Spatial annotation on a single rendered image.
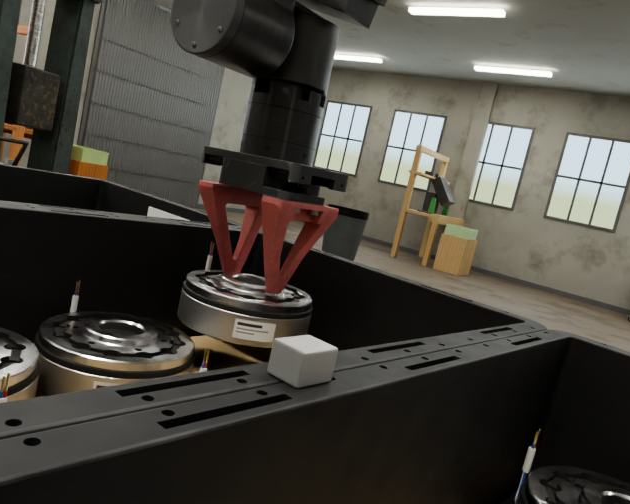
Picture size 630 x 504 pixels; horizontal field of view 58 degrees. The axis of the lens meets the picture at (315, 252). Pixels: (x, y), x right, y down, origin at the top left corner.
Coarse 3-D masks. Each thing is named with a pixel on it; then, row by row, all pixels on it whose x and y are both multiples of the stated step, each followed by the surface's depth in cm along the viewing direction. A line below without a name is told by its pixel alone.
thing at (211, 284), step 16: (192, 272) 46; (208, 272) 47; (240, 272) 50; (192, 288) 42; (208, 288) 42; (224, 288) 43; (288, 288) 48; (240, 304) 40; (256, 304) 41; (272, 304) 41; (288, 304) 42; (304, 304) 43
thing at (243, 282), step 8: (232, 272) 47; (224, 280) 44; (232, 280) 44; (240, 280) 46; (248, 280) 47; (256, 280) 47; (264, 280) 47; (232, 288) 43; (240, 288) 43; (248, 288) 43; (256, 288) 43; (264, 288) 43
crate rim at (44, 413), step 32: (128, 224) 45; (160, 224) 47; (192, 224) 51; (320, 256) 52; (416, 288) 45; (512, 320) 41; (352, 352) 23; (384, 352) 24; (416, 352) 25; (128, 384) 15; (160, 384) 16; (192, 384) 17; (224, 384) 17; (256, 384) 17; (0, 416) 12; (32, 416) 12; (64, 416) 13; (96, 416) 13
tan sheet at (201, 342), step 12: (192, 336) 52; (204, 336) 53; (204, 348) 50; (216, 348) 50; (228, 348) 51; (240, 348) 52; (252, 348) 52; (264, 348) 53; (216, 360) 47; (228, 360) 48; (240, 360) 49; (252, 360) 49; (264, 360) 50; (192, 372) 44; (36, 396) 34
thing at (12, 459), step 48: (528, 336) 35; (576, 336) 38; (288, 384) 18; (336, 384) 19; (384, 384) 20; (432, 384) 23; (48, 432) 12; (96, 432) 12; (144, 432) 13; (192, 432) 13; (240, 432) 15; (0, 480) 10; (48, 480) 11; (96, 480) 12
